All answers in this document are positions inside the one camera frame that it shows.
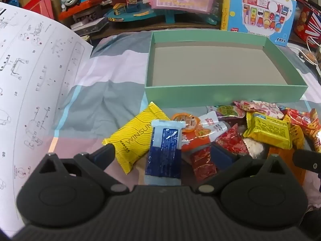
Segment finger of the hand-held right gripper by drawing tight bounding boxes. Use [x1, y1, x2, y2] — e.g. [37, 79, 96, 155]
[292, 149, 321, 174]

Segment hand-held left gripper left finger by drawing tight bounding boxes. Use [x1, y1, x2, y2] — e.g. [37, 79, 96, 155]
[33, 144, 128, 196]

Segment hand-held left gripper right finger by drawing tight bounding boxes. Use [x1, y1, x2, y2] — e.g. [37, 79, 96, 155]
[193, 144, 297, 196]

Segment bright red snack packet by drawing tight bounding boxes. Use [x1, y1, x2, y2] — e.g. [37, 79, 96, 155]
[216, 124, 249, 156]

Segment plain orange snack packet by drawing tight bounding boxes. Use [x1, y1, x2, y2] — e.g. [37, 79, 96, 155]
[268, 147, 306, 189]

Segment dark red foil packet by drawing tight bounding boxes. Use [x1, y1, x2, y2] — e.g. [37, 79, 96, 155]
[190, 146, 218, 182]

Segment yellow wavy snack packet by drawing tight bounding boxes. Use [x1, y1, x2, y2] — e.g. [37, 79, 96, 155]
[102, 102, 170, 174]

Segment red orange chips packet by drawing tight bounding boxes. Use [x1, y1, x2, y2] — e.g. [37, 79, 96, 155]
[283, 108, 321, 141]

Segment green purple gummy packet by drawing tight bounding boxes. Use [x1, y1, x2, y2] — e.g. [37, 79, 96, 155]
[207, 105, 246, 119]

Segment yellow biscuit packet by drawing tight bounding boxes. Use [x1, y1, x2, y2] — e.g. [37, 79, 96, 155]
[246, 112, 293, 150]

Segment blue white wafer packet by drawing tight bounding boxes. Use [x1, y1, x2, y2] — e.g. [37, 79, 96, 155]
[144, 120, 186, 186]

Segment mint green cardboard box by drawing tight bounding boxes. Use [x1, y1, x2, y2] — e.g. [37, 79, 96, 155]
[145, 29, 308, 104]

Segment white orange snack sachet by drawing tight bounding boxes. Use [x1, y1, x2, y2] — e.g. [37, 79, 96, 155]
[181, 110, 229, 153]

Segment pink floral snack packet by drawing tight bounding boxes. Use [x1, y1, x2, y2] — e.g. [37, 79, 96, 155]
[233, 100, 285, 118]

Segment striped pastel bed sheet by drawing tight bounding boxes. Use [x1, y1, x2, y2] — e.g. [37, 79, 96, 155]
[50, 30, 321, 216]

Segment white instruction sheet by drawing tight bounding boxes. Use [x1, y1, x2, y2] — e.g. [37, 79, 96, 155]
[0, 2, 94, 234]

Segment black lettered box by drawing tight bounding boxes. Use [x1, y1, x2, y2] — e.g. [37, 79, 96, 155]
[71, 12, 109, 35]

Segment red flag biscuit tin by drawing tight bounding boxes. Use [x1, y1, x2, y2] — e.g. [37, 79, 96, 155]
[293, 5, 321, 46]

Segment blue yellow toy set box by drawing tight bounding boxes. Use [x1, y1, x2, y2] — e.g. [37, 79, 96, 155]
[220, 0, 297, 47]

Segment red cardboard box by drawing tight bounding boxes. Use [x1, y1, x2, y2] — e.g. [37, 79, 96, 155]
[22, 0, 61, 20]

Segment white cable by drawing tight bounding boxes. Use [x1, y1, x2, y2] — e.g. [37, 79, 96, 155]
[300, 46, 321, 67]

